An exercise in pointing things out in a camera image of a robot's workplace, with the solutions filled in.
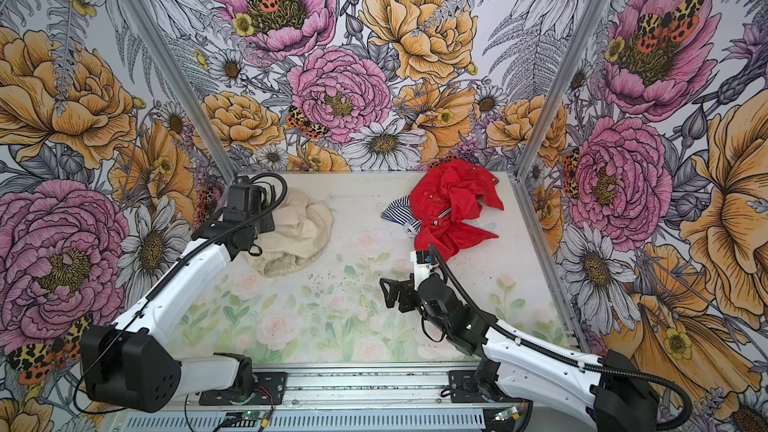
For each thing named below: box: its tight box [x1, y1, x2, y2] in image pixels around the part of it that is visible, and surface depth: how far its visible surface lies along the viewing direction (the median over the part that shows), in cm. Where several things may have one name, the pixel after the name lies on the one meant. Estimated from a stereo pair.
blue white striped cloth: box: [381, 195, 422, 237], surface depth 110 cm
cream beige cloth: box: [244, 189, 334, 278], surface depth 93 cm
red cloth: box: [409, 156, 505, 262], surface depth 101 cm
